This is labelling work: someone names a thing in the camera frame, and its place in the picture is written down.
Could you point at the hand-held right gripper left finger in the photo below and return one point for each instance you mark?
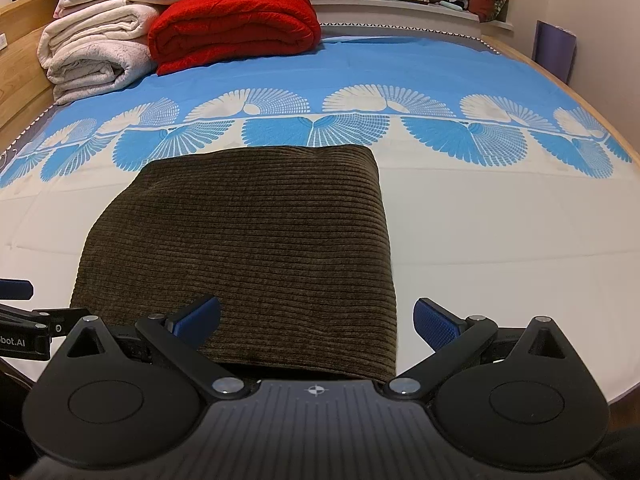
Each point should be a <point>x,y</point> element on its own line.
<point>197,321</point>

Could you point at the white folded quilt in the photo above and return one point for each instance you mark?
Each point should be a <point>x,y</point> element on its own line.
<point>95,45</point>

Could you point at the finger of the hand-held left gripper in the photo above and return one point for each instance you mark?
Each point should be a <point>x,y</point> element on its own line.
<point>15,289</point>
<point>45,321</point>

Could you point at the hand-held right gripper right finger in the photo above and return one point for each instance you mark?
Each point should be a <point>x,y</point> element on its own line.
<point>435,329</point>

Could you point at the red folded blanket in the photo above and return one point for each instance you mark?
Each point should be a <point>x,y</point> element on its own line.
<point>235,25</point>

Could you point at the purple board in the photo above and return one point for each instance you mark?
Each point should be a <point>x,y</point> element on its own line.
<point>553,52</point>

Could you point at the wooden bed frame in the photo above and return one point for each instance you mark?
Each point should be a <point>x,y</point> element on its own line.
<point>22,20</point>

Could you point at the white window sill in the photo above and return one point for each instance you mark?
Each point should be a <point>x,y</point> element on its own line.
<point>400,10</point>

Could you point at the blue white printed bedsheet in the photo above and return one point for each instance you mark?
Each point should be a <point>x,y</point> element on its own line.
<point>500,235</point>

